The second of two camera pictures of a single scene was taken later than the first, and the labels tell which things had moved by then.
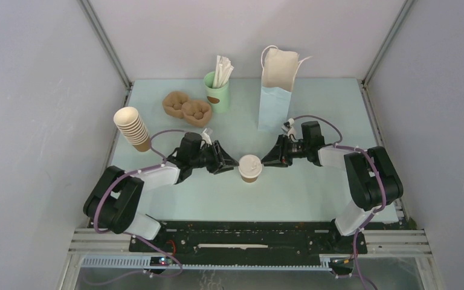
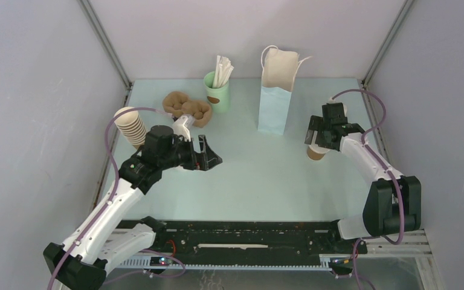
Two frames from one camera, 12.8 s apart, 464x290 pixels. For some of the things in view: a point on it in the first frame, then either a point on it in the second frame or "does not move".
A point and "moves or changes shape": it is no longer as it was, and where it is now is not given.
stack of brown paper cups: x=128 y=122 does not move
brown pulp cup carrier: x=196 y=113 does not move
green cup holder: x=218 y=98 does not move
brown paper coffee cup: x=249 y=180 moves or changes shape
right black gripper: x=273 y=157 -> x=315 y=124
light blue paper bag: x=280 y=67 does not move
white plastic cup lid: x=250 y=166 moves or changes shape
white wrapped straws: x=223 y=70 does not move
